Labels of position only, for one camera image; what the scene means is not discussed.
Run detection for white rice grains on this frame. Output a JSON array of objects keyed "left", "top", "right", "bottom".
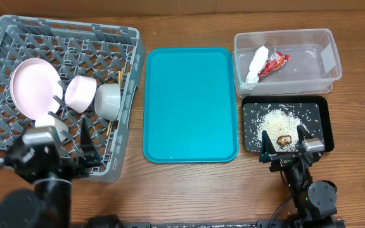
[{"left": 243, "top": 103, "right": 321, "bottom": 153}]

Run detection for red snack wrapper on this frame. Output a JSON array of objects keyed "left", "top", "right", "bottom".
[{"left": 258, "top": 51, "right": 290, "bottom": 79}]

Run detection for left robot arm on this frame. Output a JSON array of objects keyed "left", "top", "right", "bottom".
[{"left": 0, "top": 121, "right": 101, "bottom": 227}]

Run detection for wooden chopstick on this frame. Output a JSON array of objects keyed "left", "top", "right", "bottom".
[{"left": 106, "top": 68, "right": 124, "bottom": 136}]

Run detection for clear plastic bin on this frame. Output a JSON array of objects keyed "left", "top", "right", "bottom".
[{"left": 233, "top": 28, "right": 342, "bottom": 98}]

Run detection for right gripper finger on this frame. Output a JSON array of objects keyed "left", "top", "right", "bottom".
[
  {"left": 297, "top": 125, "right": 311, "bottom": 148},
  {"left": 260, "top": 130, "right": 276, "bottom": 156}
]

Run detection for grey green bowl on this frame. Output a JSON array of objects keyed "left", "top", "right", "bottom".
[{"left": 94, "top": 84, "right": 121, "bottom": 121}]

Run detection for grey plastic dish rack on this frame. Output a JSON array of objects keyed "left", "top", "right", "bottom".
[{"left": 0, "top": 15, "right": 146, "bottom": 182}]

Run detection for small white pink saucer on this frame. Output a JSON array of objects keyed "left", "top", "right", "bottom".
[{"left": 65, "top": 75, "right": 97, "bottom": 113}]

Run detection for white paper napkin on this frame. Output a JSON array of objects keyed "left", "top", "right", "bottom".
[{"left": 245, "top": 46, "right": 269, "bottom": 83}]

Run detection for black rectangular tray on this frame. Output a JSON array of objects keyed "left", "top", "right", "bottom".
[{"left": 242, "top": 96, "right": 334, "bottom": 152}]

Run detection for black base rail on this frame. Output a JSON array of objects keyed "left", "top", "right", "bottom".
[{"left": 71, "top": 215, "right": 347, "bottom": 228}]

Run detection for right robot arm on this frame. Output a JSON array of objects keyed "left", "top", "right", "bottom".
[{"left": 259, "top": 125, "right": 337, "bottom": 227}]

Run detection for white paper cup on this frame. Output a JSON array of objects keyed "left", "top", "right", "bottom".
[{"left": 35, "top": 113, "right": 68, "bottom": 142}]

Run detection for brown food scrap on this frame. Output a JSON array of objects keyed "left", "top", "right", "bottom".
[{"left": 276, "top": 135, "right": 292, "bottom": 146}]

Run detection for large white round plate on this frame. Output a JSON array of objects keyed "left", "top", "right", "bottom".
[{"left": 10, "top": 58, "right": 63, "bottom": 120}]

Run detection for teal plastic serving tray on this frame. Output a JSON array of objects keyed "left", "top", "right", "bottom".
[{"left": 143, "top": 47, "right": 239, "bottom": 163}]

